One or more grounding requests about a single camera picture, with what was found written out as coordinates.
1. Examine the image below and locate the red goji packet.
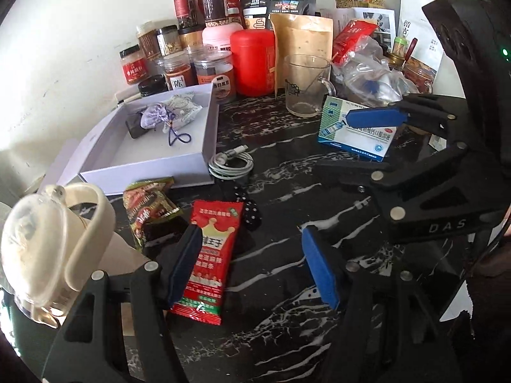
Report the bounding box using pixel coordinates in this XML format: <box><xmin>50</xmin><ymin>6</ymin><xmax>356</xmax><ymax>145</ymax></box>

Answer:
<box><xmin>332</xmin><ymin>19</ymin><xmax>378</xmax><ymax>65</ymax></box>

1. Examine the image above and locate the orange label clear jar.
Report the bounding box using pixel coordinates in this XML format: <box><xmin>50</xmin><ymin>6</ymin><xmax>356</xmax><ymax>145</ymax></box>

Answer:
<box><xmin>194</xmin><ymin>50</ymin><xmax>236</xmax><ymax>105</ymax></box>

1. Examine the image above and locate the tall red label jar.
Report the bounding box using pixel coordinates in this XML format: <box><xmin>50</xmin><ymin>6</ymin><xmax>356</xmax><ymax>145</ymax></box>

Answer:
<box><xmin>173</xmin><ymin>0</ymin><xmax>197</xmax><ymax>29</ymax></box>

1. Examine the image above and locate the pink jar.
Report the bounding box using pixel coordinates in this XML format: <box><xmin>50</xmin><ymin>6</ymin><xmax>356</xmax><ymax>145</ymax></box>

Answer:
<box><xmin>202</xmin><ymin>23</ymin><xmax>243</xmax><ymax>51</ymax></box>

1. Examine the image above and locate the blue white medicine box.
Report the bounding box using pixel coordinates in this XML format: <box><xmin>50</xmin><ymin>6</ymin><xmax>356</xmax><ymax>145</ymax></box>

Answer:
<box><xmin>317</xmin><ymin>95</ymin><xmax>397</xmax><ymax>162</ymax></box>

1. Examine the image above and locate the red canister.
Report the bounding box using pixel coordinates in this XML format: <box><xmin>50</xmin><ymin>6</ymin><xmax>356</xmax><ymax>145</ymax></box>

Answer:
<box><xmin>230</xmin><ymin>29</ymin><xmax>275</xmax><ymax>98</ymax></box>

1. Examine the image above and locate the white paper shopping bag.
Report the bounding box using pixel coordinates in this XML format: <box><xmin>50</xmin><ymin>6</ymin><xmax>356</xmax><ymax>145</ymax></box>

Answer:
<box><xmin>398</xmin><ymin>0</ymin><xmax>444</xmax><ymax>87</ymax></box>

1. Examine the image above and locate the cream electric kettle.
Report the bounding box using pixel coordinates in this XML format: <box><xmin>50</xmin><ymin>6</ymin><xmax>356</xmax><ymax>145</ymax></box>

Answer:
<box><xmin>1</xmin><ymin>183</ymin><xmax>149</xmax><ymax>329</ymax></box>

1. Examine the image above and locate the clear plastic bag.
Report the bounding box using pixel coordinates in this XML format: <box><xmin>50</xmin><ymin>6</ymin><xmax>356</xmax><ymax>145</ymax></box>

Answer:
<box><xmin>331</xmin><ymin>36</ymin><xmax>419</xmax><ymax>107</ymax></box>

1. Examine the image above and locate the white open gift box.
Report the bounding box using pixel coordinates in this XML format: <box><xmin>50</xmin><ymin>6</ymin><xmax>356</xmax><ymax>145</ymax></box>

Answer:
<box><xmin>41</xmin><ymin>84</ymin><xmax>219</xmax><ymax>195</ymax></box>

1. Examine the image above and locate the brown powder jar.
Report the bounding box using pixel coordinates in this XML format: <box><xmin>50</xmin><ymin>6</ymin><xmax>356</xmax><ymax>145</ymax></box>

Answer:
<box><xmin>136</xmin><ymin>21</ymin><xmax>160</xmax><ymax>61</ymax></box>

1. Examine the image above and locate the black polka dot scrunchie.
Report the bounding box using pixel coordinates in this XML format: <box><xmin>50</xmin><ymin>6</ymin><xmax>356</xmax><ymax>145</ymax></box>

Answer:
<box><xmin>226</xmin><ymin>182</ymin><xmax>263</xmax><ymax>232</ymax></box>

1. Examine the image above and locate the red label sauce jar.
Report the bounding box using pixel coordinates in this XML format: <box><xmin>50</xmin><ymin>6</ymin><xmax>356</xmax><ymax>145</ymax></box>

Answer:
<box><xmin>119</xmin><ymin>44</ymin><xmax>149</xmax><ymax>85</ymax></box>

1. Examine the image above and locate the black lid dark jar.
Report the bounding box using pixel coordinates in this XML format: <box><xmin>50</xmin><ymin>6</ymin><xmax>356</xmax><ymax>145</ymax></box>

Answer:
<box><xmin>138</xmin><ymin>74</ymin><xmax>168</xmax><ymax>97</ymax></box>

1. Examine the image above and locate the nutritious cereal packet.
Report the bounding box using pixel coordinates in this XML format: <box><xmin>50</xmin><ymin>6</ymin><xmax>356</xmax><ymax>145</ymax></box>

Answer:
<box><xmin>123</xmin><ymin>176</ymin><xmax>183</xmax><ymax>252</ymax></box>

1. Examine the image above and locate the kraft paper pouch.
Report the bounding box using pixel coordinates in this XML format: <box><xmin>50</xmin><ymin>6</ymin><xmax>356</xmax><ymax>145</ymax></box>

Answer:
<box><xmin>269</xmin><ymin>13</ymin><xmax>333</xmax><ymax>95</ymax></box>

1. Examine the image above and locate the tall dark label jar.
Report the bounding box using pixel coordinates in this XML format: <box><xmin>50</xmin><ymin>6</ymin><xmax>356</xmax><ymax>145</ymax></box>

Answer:
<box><xmin>202</xmin><ymin>0</ymin><xmax>228</xmax><ymax>27</ymax></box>

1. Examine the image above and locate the black coffee pouch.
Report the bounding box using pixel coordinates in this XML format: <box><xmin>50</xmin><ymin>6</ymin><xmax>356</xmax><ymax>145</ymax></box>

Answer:
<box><xmin>240</xmin><ymin>0</ymin><xmax>316</xmax><ymax>29</ymax></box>

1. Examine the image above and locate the white usb cable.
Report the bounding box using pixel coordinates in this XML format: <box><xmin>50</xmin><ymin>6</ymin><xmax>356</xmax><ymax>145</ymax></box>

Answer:
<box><xmin>207</xmin><ymin>146</ymin><xmax>255</xmax><ymax>181</ymax></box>

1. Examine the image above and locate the red snack packet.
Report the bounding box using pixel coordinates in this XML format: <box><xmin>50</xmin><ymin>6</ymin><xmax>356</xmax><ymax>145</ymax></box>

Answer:
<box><xmin>171</xmin><ymin>200</ymin><xmax>243</xmax><ymax>326</ymax></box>

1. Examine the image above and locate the gold jar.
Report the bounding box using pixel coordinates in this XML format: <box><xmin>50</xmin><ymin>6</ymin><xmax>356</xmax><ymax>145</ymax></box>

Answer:
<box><xmin>179</xmin><ymin>24</ymin><xmax>205</xmax><ymax>50</ymax></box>

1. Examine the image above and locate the seed jar black lid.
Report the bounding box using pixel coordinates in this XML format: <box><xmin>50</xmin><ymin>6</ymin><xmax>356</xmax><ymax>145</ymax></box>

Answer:
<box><xmin>156</xmin><ymin>25</ymin><xmax>183</xmax><ymax>56</ymax></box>

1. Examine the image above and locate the white printed pastry packet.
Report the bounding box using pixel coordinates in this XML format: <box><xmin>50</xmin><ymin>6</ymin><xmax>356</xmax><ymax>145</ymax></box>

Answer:
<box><xmin>164</xmin><ymin>93</ymin><xmax>203</xmax><ymax>132</ymax></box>

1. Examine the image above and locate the glass mug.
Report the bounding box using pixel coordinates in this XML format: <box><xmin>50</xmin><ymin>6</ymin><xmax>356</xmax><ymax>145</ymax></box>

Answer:
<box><xmin>283</xmin><ymin>55</ymin><xmax>337</xmax><ymax>118</ymax></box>

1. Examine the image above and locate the lavender drawstring pouch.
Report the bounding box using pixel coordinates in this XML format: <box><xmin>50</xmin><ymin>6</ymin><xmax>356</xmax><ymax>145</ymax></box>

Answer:
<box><xmin>140</xmin><ymin>103</ymin><xmax>195</xmax><ymax>147</ymax></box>

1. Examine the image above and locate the chenpi spice jar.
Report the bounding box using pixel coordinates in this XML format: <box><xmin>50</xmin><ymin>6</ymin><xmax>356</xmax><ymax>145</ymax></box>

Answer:
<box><xmin>162</xmin><ymin>52</ymin><xmax>193</xmax><ymax>90</ymax></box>

